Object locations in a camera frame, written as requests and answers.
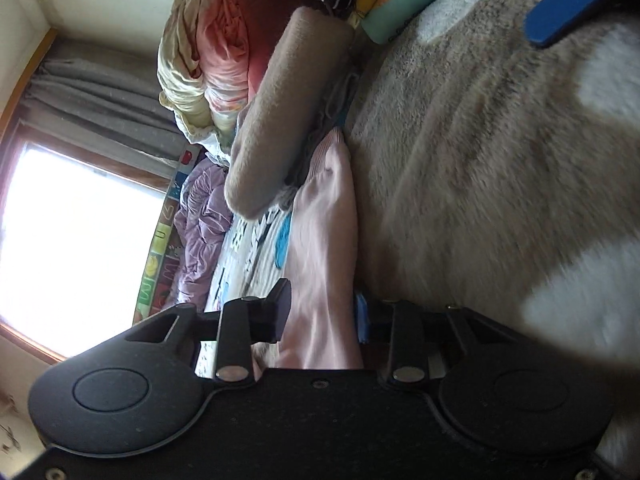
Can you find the grey striped folded garment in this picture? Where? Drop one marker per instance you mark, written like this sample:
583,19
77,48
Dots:
327,110

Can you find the pink quilt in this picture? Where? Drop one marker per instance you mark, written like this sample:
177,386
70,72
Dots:
227,50

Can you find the teal folded garment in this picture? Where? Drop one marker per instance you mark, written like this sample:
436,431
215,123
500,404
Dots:
410,10

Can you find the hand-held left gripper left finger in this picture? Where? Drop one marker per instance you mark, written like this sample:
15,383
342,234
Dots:
277,312

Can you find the cartoon mouse printed blanket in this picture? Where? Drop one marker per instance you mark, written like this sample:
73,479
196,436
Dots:
475,160

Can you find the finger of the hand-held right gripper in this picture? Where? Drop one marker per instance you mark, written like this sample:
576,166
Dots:
565,10

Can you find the white quilt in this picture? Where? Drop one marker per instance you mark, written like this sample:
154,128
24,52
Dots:
217,147

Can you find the grey curtain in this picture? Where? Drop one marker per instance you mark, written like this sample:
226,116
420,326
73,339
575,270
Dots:
110,95

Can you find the purple quilt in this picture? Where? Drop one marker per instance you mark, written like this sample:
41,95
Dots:
200,220

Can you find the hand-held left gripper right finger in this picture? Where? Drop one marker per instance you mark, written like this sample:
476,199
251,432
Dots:
361,317

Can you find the wooden framed window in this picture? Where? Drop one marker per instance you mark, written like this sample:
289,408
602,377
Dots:
75,230

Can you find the red quilt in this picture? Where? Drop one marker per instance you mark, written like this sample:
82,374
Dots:
270,5

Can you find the pink sweatshirt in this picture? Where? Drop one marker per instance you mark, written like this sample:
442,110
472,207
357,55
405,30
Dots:
322,240

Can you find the colourful foam play mat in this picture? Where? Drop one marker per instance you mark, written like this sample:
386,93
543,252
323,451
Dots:
160,240

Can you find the beige folded sweater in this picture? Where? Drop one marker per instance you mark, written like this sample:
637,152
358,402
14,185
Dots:
285,110

